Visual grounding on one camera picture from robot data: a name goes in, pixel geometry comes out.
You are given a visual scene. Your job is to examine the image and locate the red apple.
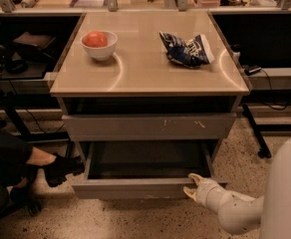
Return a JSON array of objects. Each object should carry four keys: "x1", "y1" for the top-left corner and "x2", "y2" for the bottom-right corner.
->
[{"x1": 83, "y1": 31, "x2": 108, "y2": 48}]

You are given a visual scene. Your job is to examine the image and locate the black power adapter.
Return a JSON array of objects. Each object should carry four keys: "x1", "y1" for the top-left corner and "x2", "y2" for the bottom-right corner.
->
[{"x1": 243, "y1": 66, "x2": 261, "y2": 76}]

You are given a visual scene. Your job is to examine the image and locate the white ceramic bowl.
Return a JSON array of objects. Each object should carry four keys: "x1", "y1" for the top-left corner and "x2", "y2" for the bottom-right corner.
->
[{"x1": 81, "y1": 31, "x2": 118, "y2": 61}]

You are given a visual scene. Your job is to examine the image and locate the black desk leg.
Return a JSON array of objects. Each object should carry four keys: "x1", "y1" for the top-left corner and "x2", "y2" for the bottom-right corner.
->
[{"x1": 242, "y1": 104, "x2": 272, "y2": 158}]

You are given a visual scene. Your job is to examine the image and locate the black shoe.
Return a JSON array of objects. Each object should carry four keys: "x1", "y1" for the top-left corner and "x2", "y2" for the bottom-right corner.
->
[{"x1": 43, "y1": 154, "x2": 85, "y2": 187}]

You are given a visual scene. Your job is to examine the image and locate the person leg black trousers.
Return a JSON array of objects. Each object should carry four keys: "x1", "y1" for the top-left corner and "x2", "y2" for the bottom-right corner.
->
[{"x1": 0, "y1": 122, "x2": 58, "y2": 197}]

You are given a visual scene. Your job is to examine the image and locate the black office chair base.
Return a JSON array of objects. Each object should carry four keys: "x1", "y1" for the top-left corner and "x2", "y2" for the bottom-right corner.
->
[{"x1": 0, "y1": 169, "x2": 43, "y2": 227}]

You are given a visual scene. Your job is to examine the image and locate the grey top drawer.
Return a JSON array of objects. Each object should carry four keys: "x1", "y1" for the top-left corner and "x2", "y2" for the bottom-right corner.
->
[{"x1": 62, "y1": 113, "x2": 236, "y2": 141}]

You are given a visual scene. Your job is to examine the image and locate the blue crumpled chip bag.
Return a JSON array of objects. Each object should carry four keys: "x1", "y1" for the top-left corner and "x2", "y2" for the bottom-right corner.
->
[{"x1": 159, "y1": 32, "x2": 214, "y2": 68}]

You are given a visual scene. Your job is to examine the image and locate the grey drawer cabinet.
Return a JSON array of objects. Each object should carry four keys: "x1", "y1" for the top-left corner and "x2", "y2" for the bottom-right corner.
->
[{"x1": 49, "y1": 10, "x2": 251, "y2": 164}]

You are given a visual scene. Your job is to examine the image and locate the grey drawer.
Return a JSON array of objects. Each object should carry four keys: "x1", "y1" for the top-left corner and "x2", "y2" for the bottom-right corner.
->
[
  {"x1": 74, "y1": 140, "x2": 215, "y2": 199},
  {"x1": 62, "y1": 113, "x2": 236, "y2": 141}
]

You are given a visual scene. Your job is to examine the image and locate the black headphones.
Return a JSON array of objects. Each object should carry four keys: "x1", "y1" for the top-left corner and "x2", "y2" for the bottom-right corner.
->
[{"x1": 5, "y1": 60, "x2": 28, "y2": 75}]

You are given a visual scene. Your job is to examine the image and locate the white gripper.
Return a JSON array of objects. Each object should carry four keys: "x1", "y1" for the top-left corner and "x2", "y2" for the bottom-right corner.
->
[{"x1": 183, "y1": 173, "x2": 226, "y2": 212}]

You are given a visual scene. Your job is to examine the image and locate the dark box under desk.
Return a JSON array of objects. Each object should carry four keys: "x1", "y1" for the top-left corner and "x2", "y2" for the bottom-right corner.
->
[{"x1": 12, "y1": 32, "x2": 56, "y2": 62}]

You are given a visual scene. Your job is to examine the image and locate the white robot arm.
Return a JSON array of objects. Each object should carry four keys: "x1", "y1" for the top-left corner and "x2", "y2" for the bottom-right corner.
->
[{"x1": 183, "y1": 138, "x2": 291, "y2": 239}]

